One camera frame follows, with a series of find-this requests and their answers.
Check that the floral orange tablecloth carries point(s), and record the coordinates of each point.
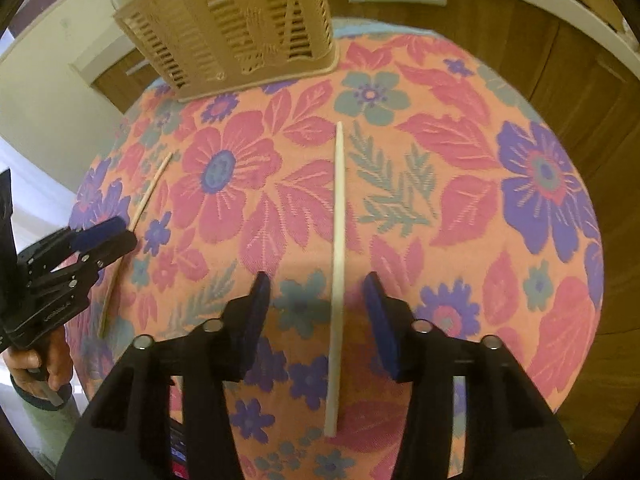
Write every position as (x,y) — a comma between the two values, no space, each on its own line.
(277,412)

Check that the wooden lower cabinet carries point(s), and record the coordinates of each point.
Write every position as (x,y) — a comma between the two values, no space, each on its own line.
(500,50)

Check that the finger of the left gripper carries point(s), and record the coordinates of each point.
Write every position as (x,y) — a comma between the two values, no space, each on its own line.
(87,239)
(109,252)

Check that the tan plastic utensil basket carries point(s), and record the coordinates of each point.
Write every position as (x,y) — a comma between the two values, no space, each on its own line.
(207,47)

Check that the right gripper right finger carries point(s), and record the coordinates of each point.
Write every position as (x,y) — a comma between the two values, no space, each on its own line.
(416,351)

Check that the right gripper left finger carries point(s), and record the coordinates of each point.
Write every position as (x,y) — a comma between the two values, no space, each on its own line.
(219,350)

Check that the person's left hand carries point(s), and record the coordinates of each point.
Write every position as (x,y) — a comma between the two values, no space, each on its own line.
(56,359)

